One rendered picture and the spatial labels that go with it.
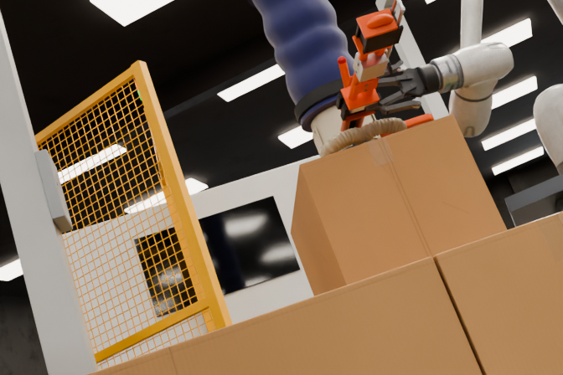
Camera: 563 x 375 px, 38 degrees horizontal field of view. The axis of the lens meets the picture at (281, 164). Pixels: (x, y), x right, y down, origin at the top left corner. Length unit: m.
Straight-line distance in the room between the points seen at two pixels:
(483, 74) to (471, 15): 0.30
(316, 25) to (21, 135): 1.58
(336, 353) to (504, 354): 0.25
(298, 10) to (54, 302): 1.55
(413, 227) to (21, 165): 1.96
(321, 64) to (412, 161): 0.46
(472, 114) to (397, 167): 0.34
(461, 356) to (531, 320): 0.12
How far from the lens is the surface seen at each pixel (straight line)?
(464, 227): 1.91
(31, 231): 3.33
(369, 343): 1.20
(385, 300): 1.22
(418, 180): 1.93
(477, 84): 2.11
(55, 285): 3.25
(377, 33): 1.68
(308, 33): 2.29
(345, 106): 2.00
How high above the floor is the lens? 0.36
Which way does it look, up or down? 18 degrees up
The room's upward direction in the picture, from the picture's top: 21 degrees counter-clockwise
